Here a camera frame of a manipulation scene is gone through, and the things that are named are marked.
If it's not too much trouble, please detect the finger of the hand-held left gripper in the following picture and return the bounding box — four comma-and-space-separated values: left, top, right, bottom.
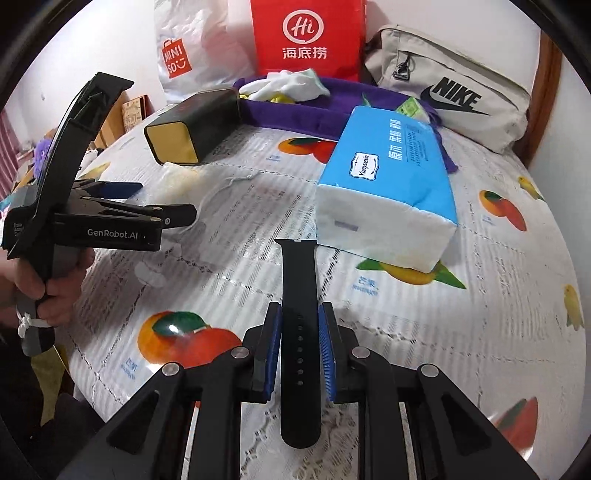
74, 180, 144, 200
69, 196, 198, 230

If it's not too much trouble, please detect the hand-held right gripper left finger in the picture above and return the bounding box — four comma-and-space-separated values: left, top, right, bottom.
58, 302, 283, 480

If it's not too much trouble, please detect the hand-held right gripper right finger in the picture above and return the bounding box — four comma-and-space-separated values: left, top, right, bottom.
318, 302, 541, 480

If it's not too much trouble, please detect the black watch strap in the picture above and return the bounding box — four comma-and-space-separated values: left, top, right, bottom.
276, 239, 322, 449

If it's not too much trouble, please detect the white glove with mint cuff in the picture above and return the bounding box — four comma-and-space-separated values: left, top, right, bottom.
240, 68, 331, 103

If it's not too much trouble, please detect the blue tissue pack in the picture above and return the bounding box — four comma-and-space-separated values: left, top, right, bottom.
315, 105, 458, 273

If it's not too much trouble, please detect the yellow soft item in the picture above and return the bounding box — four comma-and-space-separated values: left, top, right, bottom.
249, 91, 296, 104

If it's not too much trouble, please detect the person's left hand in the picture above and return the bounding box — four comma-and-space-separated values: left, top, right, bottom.
0, 248, 96, 329

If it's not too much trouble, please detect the brown cardboard box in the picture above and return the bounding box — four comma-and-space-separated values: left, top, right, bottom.
99, 108, 125, 148

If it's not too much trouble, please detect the printed kraft box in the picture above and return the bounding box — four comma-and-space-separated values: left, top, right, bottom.
121, 95, 151, 131

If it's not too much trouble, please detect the dark tin box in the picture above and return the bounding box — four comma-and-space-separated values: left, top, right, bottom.
144, 88, 241, 166

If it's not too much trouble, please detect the fruit printed lace tablecloth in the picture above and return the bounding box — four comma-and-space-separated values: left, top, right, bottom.
69, 108, 583, 480

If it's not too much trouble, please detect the white plastic shopping bag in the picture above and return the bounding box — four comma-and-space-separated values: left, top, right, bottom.
154, 0, 259, 103

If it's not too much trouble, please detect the red paper bag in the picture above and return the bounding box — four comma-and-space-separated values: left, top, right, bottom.
249, 0, 368, 83

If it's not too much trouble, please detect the purple towel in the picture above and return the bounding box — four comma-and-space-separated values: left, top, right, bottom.
233, 78, 460, 176

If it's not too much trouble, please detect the green cassette printed packet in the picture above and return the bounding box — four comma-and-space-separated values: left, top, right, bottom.
394, 98, 430, 124

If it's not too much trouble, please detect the beige sling bag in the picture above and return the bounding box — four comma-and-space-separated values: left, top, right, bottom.
362, 25, 532, 154

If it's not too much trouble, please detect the brown wooden frame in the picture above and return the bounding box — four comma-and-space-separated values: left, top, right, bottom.
512, 32, 563, 167

